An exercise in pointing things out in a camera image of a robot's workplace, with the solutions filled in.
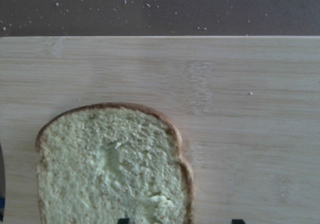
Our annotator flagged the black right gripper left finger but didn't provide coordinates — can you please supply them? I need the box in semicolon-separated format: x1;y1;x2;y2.
117;218;130;224

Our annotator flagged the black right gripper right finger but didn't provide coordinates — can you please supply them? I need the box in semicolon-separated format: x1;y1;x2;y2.
231;219;244;224

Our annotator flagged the bread slice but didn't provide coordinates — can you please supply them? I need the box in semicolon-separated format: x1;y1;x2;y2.
35;103;195;223

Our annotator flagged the wooden cutting board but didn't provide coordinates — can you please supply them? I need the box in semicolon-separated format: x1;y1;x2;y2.
0;37;320;223

